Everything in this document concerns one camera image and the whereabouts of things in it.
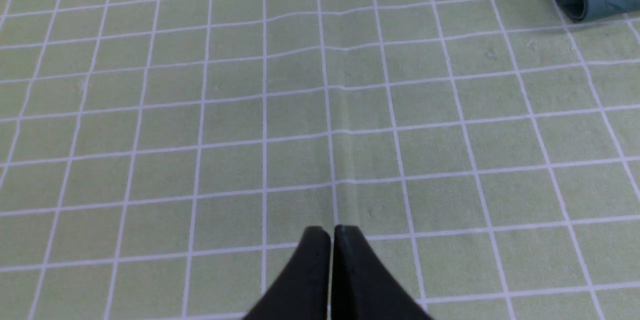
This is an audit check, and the green checkered tablecloth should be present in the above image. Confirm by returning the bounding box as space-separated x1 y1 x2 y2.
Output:
0 0 640 319

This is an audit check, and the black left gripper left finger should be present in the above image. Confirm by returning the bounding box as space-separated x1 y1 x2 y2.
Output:
244 226 331 319

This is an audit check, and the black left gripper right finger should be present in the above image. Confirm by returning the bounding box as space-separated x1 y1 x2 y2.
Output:
331 225 432 319

